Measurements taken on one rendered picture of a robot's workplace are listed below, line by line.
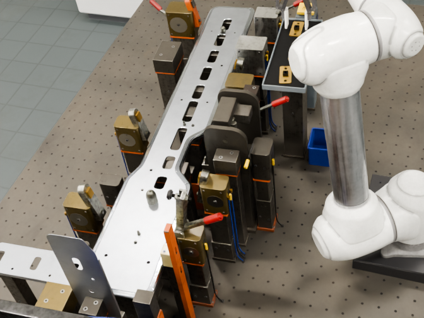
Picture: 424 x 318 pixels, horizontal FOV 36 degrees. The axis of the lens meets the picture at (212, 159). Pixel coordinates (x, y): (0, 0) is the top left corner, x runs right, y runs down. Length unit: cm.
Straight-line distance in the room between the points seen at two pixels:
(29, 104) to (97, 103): 131
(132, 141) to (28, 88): 209
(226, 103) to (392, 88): 98
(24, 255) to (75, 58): 253
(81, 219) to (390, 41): 104
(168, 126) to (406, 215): 83
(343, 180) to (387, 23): 45
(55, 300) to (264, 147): 75
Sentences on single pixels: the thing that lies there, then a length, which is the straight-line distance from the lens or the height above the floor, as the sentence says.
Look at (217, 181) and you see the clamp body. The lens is 191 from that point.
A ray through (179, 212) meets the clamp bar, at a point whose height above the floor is 116.
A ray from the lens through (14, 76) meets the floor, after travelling 438.
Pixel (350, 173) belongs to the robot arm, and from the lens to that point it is 178.
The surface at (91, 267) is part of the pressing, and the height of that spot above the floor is 122.
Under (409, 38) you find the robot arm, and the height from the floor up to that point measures 155.
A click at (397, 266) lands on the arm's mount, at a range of 211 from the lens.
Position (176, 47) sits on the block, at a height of 103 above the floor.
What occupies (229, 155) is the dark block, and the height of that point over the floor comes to 112.
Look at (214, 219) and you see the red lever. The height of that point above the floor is 114.
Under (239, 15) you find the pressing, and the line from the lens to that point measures 266.
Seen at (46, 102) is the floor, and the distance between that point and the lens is 408.
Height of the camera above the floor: 249
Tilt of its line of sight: 46 degrees down
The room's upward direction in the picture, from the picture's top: 9 degrees counter-clockwise
